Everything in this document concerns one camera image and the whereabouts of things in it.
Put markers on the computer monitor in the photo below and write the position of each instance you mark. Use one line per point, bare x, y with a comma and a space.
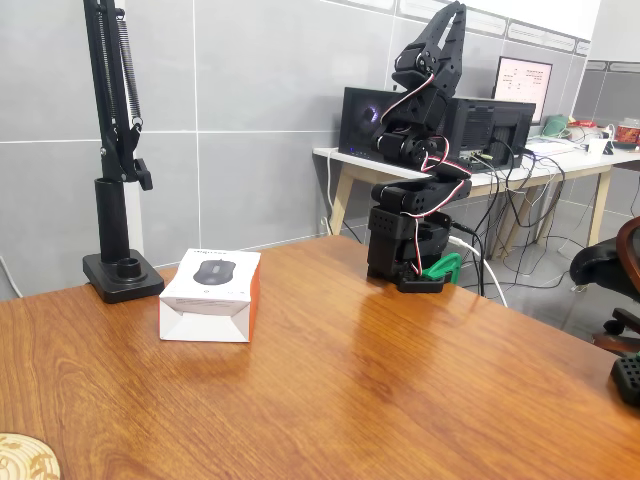
525, 80

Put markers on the round wooden coaster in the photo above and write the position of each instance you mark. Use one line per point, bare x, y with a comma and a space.
25, 457

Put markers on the red tin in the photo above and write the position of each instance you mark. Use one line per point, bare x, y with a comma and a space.
627, 135

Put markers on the green plastic table clamp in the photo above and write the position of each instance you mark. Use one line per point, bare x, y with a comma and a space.
445, 267

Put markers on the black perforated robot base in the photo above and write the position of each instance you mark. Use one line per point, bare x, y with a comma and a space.
627, 380

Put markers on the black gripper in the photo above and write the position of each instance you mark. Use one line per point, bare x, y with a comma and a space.
446, 70

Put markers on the green bag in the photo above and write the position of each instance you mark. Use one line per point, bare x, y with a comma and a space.
556, 126

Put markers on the white desk wooden legs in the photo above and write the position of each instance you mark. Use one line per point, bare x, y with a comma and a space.
350, 161

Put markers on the white orange mouse box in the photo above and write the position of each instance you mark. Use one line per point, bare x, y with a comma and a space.
210, 300

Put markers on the black stand base clamp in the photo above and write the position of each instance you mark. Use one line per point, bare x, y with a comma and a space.
122, 285

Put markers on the black computer case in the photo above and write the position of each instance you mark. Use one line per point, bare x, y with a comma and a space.
480, 130

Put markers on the black office chair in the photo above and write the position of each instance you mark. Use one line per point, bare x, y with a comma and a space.
605, 265

